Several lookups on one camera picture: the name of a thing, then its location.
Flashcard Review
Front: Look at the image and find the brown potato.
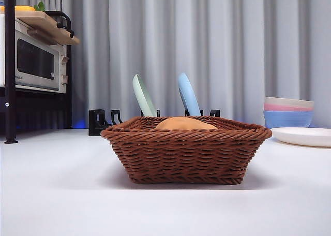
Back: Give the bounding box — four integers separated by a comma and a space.
154, 116, 218, 130

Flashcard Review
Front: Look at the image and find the brown wicker basket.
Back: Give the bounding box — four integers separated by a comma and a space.
100, 115, 273, 185

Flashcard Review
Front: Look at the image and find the pale green plate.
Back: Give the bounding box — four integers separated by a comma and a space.
132, 73, 158, 117

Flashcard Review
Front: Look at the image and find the light blue plate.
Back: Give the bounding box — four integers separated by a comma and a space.
177, 72, 202, 117

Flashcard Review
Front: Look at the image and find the black dish rack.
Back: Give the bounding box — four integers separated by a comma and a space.
88, 108, 221, 136

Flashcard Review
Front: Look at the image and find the grey curtain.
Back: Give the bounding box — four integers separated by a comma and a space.
0, 0, 331, 130

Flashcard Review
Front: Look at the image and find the pink bowl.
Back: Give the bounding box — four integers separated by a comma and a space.
263, 103, 315, 112

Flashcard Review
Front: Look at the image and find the cream bowl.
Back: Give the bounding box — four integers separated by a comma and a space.
264, 96, 315, 108

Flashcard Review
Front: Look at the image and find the white plate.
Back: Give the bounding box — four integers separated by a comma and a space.
268, 127, 331, 148

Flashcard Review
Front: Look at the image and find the white toaster oven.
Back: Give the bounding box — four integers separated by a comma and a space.
0, 13, 67, 94

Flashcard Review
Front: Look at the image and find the wooden cutting board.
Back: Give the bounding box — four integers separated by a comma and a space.
14, 10, 80, 46

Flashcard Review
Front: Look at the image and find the yellow food item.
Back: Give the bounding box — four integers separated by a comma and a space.
0, 5, 36, 12

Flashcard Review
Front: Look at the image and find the black metal handle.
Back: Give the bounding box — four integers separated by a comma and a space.
44, 10, 75, 38

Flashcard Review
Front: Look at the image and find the black metal shelf frame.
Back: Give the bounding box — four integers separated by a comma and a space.
0, 0, 73, 144

